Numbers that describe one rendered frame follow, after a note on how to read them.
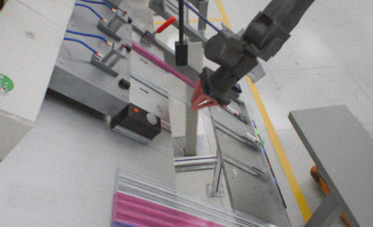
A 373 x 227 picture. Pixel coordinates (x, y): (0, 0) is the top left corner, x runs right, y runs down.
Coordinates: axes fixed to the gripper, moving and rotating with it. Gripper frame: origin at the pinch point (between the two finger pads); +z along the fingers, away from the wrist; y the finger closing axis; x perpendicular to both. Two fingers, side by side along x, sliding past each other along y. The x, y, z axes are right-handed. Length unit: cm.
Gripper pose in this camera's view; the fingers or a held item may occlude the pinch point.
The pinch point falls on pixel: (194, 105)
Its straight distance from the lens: 75.3
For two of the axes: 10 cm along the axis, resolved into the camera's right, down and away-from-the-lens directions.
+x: 7.7, 3.8, 5.1
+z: -6.2, 5.9, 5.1
